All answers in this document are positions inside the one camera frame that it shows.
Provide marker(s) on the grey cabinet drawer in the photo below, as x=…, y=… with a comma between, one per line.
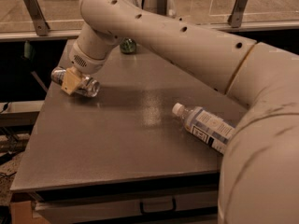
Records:
x=119, y=209

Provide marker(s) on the middle metal rail bracket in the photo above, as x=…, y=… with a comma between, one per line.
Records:
x=161, y=7

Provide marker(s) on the horizontal metal rail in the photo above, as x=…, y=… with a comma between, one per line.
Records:
x=73, y=33

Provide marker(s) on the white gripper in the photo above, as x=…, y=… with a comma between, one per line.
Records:
x=84, y=62

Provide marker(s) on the right metal rail bracket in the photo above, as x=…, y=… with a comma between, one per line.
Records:
x=236, y=17

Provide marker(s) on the black drawer handle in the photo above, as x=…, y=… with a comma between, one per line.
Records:
x=158, y=205

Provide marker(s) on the clear plastic water bottle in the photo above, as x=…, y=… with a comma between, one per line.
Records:
x=207, y=127

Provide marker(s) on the left metal rail bracket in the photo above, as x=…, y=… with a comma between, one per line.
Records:
x=37, y=17

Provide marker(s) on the metal rail bracket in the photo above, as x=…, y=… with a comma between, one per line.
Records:
x=37, y=17
x=161, y=7
x=236, y=17

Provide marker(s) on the silver blue redbull can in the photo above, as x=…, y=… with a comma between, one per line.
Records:
x=89, y=87

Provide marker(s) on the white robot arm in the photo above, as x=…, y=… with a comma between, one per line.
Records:
x=260, y=170

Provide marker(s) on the green soda can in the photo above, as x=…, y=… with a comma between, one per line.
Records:
x=128, y=46

